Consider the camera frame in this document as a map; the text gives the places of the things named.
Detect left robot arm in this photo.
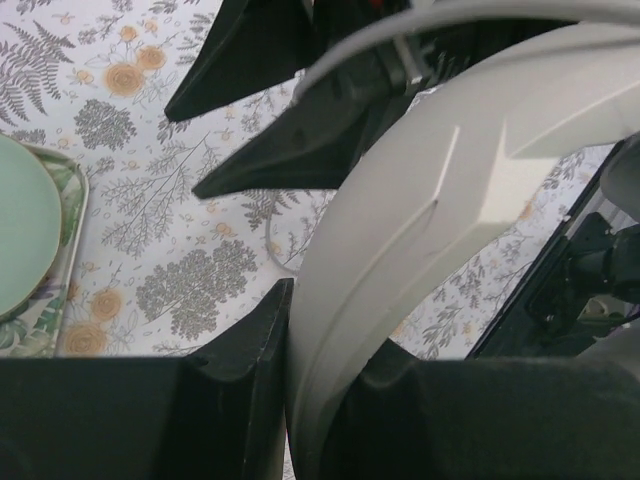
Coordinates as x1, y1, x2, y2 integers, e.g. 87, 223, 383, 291
1, 212, 639, 479

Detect grey white headphones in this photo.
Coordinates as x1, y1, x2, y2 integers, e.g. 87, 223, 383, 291
286, 23, 639, 479

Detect grey headphone cable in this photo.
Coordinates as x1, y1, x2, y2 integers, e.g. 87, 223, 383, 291
264, 0, 640, 274

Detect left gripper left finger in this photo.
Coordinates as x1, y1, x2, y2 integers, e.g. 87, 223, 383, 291
1, 279, 293, 479

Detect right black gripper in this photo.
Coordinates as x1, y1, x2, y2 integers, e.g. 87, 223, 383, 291
309, 1, 577, 100

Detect leaf print tray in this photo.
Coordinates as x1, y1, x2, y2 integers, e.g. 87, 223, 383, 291
1, 145, 89, 358

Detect green floral plate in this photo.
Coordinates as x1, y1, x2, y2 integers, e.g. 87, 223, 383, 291
1, 136, 62, 316

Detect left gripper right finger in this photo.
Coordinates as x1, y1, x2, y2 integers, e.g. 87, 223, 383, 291
320, 357, 639, 479

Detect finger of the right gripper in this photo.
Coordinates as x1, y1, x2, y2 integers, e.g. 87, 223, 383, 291
192, 54, 424, 198
165, 0, 315, 121

